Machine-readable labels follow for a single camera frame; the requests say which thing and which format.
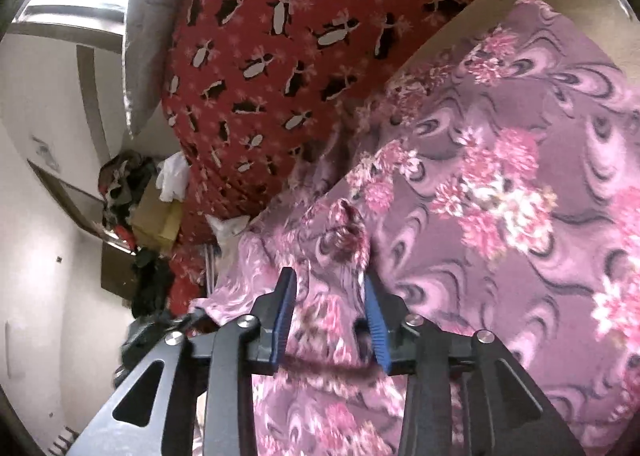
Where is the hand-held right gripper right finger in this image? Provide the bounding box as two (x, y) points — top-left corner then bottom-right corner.
(364, 275), (586, 456)

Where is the wooden framed board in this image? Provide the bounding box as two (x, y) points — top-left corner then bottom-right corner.
(27, 158), (137, 253)

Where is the window frame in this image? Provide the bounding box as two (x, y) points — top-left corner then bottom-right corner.
(9, 3), (127, 56)

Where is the purple floral garment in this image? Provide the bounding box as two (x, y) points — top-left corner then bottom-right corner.
(192, 0), (640, 456)

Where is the white crumpled cloth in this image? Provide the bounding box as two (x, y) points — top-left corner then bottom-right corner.
(156, 153), (191, 202)

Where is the small white cloth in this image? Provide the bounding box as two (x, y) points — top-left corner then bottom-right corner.
(206, 214), (251, 243)

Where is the red penguin print blanket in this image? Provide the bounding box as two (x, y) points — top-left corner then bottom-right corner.
(161, 0), (566, 299)

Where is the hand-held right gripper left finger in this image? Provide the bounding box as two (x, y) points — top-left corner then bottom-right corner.
(65, 266), (298, 456)

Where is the dark clothes heap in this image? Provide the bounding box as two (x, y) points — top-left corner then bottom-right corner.
(129, 248), (176, 318)

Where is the grey pillow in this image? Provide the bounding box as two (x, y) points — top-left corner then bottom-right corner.
(122, 0), (201, 139)

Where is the cardboard box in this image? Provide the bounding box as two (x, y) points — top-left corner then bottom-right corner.
(131, 181), (184, 253)

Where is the pile of mixed clothes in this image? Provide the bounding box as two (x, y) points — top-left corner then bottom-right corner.
(97, 151), (161, 248)

